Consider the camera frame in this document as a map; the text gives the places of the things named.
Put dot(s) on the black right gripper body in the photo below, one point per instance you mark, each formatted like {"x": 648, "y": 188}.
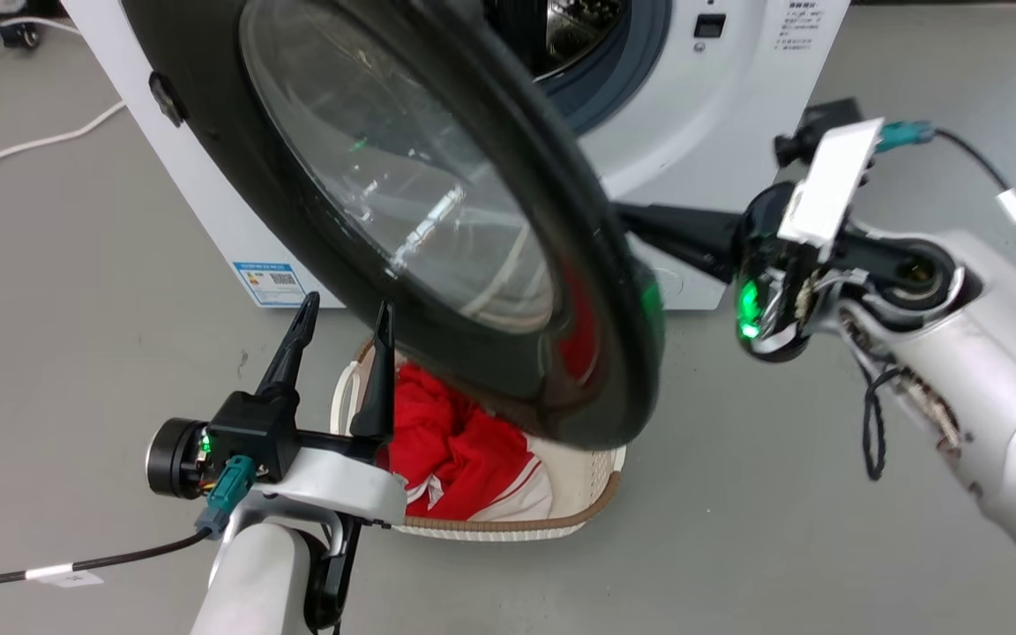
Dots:
{"x": 773, "y": 282}

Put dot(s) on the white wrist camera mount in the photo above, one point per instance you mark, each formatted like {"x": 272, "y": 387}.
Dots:
{"x": 830, "y": 185}

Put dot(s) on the grey rubber door gasket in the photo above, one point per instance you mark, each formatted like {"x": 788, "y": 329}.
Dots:
{"x": 627, "y": 79}

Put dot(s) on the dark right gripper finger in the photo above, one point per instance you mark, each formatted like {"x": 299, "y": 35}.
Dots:
{"x": 693, "y": 236}

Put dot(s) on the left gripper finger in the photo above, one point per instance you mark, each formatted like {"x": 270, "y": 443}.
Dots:
{"x": 296, "y": 353}
{"x": 380, "y": 388}

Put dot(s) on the steel washer drum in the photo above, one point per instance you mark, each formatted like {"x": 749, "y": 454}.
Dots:
{"x": 561, "y": 31}

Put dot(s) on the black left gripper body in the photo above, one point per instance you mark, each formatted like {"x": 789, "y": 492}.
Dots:
{"x": 248, "y": 432}

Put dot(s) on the white woven laundry basket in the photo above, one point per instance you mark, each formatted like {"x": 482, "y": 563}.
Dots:
{"x": 592, "y": 494}

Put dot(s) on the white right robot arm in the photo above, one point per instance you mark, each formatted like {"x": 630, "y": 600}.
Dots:
{"x": 984, "y": 370}

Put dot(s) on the red and white garment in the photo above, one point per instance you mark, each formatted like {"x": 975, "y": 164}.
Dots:
{"x": 451, "y": 441}

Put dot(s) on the black floor plug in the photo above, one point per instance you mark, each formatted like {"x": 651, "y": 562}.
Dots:
{"x": 21, "y": 34}

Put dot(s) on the black round glass washer door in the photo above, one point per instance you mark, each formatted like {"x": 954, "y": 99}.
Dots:
{"x": 384, "y": 176}

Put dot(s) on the white front-load washing machine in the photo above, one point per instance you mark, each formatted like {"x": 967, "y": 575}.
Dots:
{"x": 737, "y": 97}

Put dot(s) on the blue energy label sticker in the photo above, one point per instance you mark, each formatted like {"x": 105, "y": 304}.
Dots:
{"x": 268, "y": 284}

